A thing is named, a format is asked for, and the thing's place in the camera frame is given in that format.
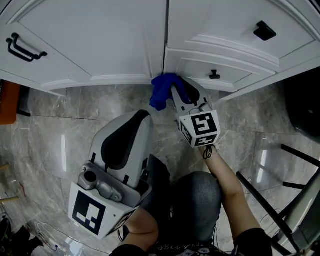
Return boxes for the grey chair black legs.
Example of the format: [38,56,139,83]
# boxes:
[236,143,320,256]

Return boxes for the person's right forearm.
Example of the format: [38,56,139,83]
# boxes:
[198,144,263,241]

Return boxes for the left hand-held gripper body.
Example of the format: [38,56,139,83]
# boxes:
[67,161,153,240]

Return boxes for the orange sofa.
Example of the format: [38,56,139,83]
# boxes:
[0,79,22,126]

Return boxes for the person's left forearm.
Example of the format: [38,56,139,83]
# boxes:
[121,206,160,248]

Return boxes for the person's dark trousers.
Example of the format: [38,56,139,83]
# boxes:
[139,153,224,245]

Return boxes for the white vanity cabinet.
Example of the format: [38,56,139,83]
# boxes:
[0,0,320,102]

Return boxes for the blue cloth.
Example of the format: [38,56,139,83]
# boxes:
[149,72,192,112]

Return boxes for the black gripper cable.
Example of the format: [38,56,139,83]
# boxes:
[202,144,218,160]
[117,224,131,242]

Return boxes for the white drawer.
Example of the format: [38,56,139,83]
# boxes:
[163,47,277,93]
[165,0,316,74]

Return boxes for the wooden stool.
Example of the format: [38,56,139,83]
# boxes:
[0,162,20,204]

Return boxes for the white cabinet door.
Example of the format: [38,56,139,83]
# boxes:
[7,0,168,85]
[0,23,92,89]

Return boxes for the black door handle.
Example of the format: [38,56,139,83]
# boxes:
[5,37,35,63]
[11,32,49,61]

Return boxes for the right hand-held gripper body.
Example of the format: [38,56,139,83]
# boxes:
[174,102,221,149]

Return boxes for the person's black printed top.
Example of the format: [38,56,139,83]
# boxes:
[109,226,274,256]

